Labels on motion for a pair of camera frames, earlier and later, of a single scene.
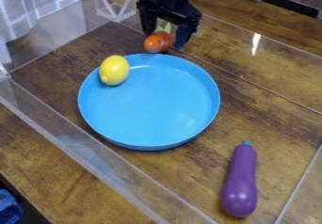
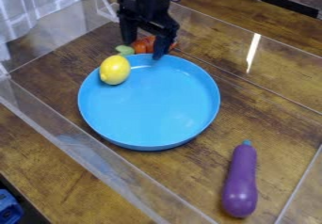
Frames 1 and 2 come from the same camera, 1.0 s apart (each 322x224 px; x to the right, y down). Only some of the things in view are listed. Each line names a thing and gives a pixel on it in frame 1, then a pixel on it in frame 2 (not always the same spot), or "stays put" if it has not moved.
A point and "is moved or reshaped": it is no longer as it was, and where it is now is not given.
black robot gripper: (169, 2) -> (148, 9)
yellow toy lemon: (116, 70) stays put
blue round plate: (161, 108) stays put
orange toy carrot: (160, 41) is moved or reshaped
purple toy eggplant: (240, 195) stays put
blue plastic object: (11, 213) stays put
